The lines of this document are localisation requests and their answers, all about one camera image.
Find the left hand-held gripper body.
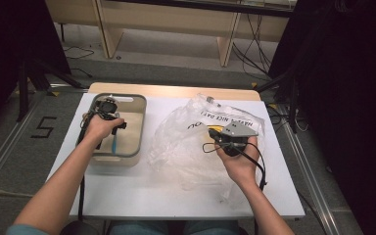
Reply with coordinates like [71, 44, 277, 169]
[91, 95, 122, 121]

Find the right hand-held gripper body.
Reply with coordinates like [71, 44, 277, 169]
[219, 120, 259, 158]

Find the beige bin with grey rim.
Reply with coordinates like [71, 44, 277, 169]
[75, 92, 148, 168]

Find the clear smiley plastic bag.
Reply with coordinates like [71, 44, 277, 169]
[146, 93, 268, 210]

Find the person's left hand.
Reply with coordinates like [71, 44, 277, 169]
[83, 114, 126, 149]

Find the person's right hand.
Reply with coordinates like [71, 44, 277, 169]
[214, 136, 262, 191]

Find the black tripod stand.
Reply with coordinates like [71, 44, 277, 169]
[256, 70, 301, 134]
[15, 58, 83, 122]

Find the white table cover sheet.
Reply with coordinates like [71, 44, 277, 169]
[47, 92, 306, 219]

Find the person's right leg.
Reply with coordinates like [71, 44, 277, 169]
[183, 220, 242, 235]

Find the person's leg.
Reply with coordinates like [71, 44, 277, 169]
[183, 220, 242, 235]
[106, 220, 172, 235]

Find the person's left leg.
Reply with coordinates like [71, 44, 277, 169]
[106, 220, 172, 235]

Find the long wooden desk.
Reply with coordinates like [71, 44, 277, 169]
[45, 0, 290, 68]

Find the black curtain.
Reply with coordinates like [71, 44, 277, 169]
[268, 0, 376, 235]
[0, 0, 72, 131]

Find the thin black floor cable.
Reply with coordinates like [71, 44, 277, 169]
[63, 44, 96, 79]

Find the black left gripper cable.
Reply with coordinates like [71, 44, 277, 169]
[77, 111, 96, 221]

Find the black cable bundle under desk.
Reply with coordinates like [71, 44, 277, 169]
[232, 13, 273, 81]

